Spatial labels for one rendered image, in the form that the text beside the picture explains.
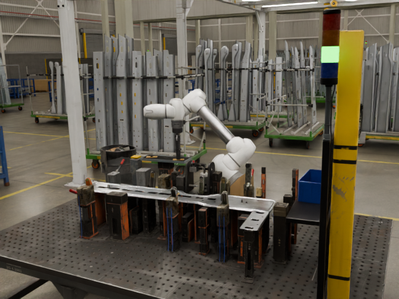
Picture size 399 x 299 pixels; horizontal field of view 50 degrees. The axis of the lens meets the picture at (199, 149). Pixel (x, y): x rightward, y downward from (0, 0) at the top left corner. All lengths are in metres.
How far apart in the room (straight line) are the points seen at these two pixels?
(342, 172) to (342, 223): 0.24
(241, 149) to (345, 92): 1.66
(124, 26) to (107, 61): 2.83
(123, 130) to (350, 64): 6.09
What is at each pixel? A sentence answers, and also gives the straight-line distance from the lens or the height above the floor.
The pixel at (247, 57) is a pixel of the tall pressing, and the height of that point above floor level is 1.85.
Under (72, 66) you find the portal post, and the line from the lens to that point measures 6.58.
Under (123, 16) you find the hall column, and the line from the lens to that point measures 10.53.
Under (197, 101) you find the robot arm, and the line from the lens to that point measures 3.59.
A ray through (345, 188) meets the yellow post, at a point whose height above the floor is 1.31.
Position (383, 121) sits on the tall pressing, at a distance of 9.42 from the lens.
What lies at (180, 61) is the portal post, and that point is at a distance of 9.43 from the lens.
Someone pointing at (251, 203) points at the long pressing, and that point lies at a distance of 2.72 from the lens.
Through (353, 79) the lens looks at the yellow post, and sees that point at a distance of 1.95.
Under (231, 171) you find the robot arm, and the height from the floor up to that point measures 0.99.
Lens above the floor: 1.91
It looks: 12 degrees down
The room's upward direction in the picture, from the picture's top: 1 degrees counter-clockwise
